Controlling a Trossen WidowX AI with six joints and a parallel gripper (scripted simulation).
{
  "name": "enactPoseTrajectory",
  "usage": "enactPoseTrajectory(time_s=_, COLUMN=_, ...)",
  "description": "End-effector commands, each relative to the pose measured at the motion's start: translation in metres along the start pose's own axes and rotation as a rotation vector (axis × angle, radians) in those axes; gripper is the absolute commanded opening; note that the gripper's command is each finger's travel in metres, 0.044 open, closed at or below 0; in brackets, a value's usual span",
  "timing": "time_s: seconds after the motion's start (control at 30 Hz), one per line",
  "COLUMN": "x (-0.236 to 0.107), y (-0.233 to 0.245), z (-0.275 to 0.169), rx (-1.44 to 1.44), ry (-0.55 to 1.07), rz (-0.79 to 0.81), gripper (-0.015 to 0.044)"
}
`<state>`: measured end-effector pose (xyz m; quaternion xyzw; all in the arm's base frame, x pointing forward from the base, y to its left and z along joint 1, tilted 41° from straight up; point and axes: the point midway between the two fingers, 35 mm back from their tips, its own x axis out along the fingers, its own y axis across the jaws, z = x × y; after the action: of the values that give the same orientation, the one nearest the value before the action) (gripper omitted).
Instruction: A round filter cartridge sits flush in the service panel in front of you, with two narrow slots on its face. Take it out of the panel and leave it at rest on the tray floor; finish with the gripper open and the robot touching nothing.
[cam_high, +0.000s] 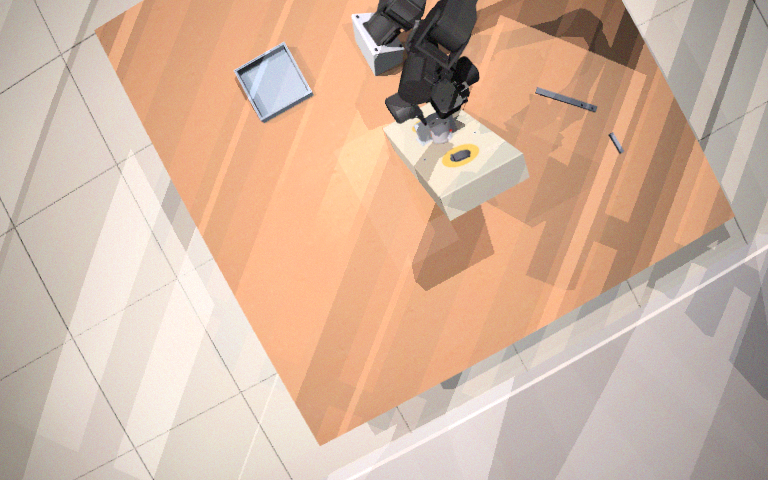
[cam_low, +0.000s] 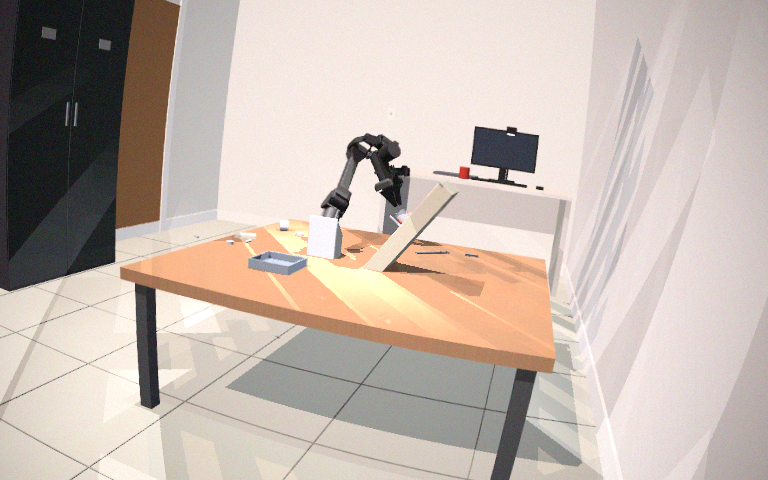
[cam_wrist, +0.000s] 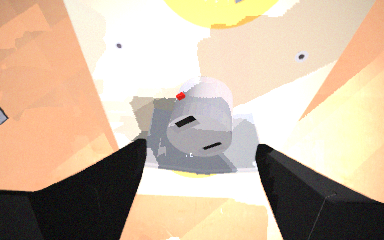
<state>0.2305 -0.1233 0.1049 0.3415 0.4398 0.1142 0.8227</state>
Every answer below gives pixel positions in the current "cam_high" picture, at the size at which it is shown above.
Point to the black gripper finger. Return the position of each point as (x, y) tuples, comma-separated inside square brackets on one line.
[(420, 116)]

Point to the grey flat bar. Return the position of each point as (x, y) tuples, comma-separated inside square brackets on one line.
[(616, 143), (565, 98)]

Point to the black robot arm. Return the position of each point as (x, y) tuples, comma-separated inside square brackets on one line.
[(450, 24)]

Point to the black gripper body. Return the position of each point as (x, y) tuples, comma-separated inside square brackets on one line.
[(463, 70)]

